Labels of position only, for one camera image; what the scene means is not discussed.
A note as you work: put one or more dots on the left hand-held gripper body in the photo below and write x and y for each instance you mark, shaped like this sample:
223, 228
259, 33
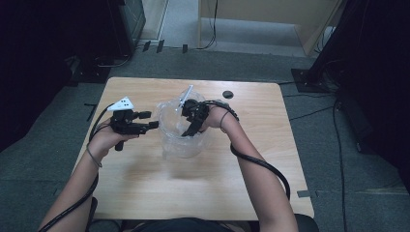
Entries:
124, 124

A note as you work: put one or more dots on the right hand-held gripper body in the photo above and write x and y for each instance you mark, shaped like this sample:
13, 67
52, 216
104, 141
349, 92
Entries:
196, 111

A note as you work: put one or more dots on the clear plastic bag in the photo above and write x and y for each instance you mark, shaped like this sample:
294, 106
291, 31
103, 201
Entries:
169, 122

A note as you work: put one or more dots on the clear plastic cup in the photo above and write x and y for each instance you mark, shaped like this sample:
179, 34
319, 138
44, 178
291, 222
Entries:
180, 151

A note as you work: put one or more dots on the person's right hand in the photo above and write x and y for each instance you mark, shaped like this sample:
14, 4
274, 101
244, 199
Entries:
214, 119

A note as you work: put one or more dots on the person's left hand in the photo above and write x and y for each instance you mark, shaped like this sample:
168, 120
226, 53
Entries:
103, 138

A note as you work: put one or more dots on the thin wrist band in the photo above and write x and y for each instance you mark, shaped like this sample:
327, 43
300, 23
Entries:
222, 121
93, 158

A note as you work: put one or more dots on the small black round cap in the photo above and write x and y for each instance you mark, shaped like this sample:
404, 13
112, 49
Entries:
228, 94

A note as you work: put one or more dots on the black floor plate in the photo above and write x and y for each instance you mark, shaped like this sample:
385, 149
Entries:
92, 74

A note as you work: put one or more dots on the black cabinet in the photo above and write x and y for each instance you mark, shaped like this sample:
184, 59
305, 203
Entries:
129, 22

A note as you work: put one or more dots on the person's dark clothing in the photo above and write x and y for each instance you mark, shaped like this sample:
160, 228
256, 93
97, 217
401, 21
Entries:
180, 225

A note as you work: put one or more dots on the black stand base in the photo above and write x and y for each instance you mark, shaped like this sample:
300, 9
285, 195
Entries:
306, 82

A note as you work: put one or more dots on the light wooden panel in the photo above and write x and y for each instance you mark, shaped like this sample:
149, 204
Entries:
267, 11

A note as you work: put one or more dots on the grey tape strip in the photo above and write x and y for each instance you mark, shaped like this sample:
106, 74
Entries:
304, 193

